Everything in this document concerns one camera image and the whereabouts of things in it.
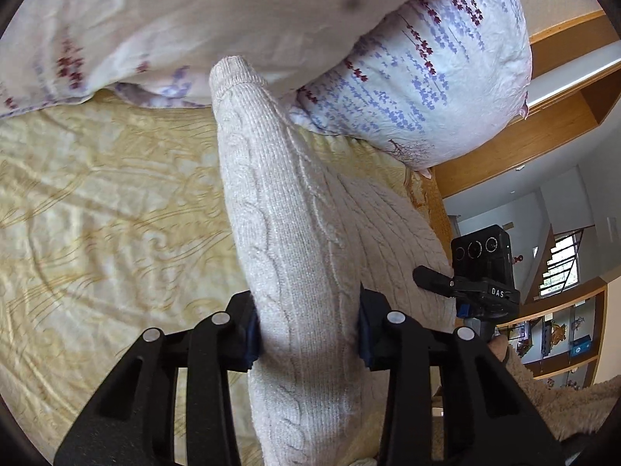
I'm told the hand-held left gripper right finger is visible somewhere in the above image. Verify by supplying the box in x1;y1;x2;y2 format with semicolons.
358;288;567;466

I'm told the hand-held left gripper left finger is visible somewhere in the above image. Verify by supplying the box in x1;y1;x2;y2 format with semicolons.
53;292;264;466

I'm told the cream cable-knit sweater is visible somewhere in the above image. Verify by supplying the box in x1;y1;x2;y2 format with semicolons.
208;55;459;466

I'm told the person's right hand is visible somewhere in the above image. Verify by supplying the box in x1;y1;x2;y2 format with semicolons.
487;337;510;366

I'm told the stair railing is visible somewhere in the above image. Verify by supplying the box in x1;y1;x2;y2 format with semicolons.
546;224;598;297

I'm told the yellow patterned bedsheet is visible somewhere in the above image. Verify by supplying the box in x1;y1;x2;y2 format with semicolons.
0;88;452;466

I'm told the white purple floral pillow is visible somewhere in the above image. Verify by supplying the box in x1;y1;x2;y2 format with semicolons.
288;0;534;172

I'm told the white floral pillow left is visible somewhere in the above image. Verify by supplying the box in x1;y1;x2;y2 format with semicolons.
0;0;449;110

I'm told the wooden wall shelf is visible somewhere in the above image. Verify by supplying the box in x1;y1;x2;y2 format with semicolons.
502;285;609;380

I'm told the wooden bed frame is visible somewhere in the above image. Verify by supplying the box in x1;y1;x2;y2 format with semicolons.
431;9;621;201

